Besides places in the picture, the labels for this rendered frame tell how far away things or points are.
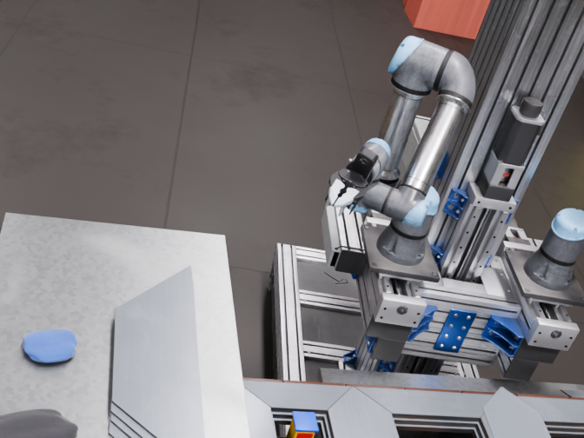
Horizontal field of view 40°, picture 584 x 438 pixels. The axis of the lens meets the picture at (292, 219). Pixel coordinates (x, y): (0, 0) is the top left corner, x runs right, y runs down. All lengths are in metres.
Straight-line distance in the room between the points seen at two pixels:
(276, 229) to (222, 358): 2.38
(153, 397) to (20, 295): 0.45
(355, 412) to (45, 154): 2.81
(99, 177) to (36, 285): 2.38
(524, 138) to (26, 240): 1.41
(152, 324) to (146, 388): 0.20
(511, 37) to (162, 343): 1.27
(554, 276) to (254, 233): 1.99
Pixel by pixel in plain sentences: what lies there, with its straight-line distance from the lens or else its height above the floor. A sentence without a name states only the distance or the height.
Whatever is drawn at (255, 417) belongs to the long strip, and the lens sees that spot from 2.07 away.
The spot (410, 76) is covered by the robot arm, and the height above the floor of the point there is 1.60.
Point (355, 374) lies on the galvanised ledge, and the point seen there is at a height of 0.68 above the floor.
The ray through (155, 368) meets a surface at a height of 1.07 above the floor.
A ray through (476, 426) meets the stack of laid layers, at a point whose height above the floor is 0.84.
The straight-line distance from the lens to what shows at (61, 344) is 1.85.
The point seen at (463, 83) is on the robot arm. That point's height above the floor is 1.63.
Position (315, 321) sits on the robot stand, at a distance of 3.41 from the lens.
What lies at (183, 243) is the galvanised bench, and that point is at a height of 1.05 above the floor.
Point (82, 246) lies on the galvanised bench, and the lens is 2.17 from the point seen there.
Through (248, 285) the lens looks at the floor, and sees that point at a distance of 3.83.
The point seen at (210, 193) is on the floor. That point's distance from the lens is 4.41.
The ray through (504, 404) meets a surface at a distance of 2.40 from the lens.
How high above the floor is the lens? 2.38
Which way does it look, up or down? 33 degrees down
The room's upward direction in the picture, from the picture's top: 16 degrees clockwise
